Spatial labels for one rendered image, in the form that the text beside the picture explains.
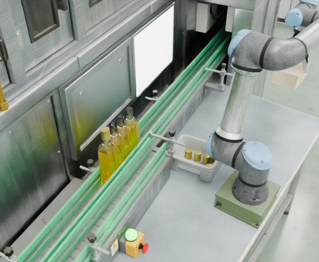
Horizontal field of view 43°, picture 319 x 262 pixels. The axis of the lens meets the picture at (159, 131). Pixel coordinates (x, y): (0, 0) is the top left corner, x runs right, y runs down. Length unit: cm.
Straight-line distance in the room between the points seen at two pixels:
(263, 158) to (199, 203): 38
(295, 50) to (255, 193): 58
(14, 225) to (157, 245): 54
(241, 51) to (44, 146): 78
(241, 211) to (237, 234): 9
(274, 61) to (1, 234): 110
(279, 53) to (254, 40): 10
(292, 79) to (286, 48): 54
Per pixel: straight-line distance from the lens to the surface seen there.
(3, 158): 137
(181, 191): 182
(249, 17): 229
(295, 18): 182
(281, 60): 146
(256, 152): 159
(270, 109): 236
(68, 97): 147
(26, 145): 144
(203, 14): 252
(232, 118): 158
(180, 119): 206
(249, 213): 169
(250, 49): 148
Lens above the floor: 209
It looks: 39 degrees down
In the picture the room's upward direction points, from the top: straight up
